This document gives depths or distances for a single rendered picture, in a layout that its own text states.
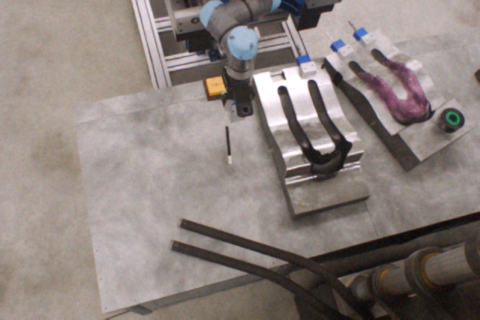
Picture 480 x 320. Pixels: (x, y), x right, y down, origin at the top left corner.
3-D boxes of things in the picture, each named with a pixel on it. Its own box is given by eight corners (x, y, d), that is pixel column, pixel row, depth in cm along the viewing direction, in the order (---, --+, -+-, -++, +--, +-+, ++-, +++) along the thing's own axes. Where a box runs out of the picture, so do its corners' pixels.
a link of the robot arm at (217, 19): (229, 7, 129) (253, 34, 126) (196, 24, 125) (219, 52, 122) (231, -13, 121) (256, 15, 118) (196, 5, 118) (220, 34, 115)
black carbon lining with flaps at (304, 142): (273, 89, 158) (277, 75, 150) (316, 80, 161) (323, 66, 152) (304, 182, 146) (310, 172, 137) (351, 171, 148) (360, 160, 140)
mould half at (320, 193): (250, 88, 166) (254, 67, 153) (317, 74, 170) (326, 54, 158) (292, 219, 148) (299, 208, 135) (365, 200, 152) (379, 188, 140)
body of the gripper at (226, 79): (244, 74, 141) (247, 52, 130) (252, 98, 138) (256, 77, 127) (220, 79, 140) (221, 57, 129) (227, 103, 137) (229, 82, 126)
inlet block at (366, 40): (341, 28, 176) (345, 19, 171) (351, 22, 177) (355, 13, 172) (362, 52, 172) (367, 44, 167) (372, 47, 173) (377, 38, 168)
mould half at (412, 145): (322, 64, 172) (328, 48, 162) (374, 37, 179) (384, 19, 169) (406, 172, 157) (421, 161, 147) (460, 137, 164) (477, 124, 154)
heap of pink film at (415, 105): (352, 76, 164) (358, 64, 157) (389, 55, 169) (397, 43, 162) (397, 133, 156) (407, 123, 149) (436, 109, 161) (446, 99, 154)
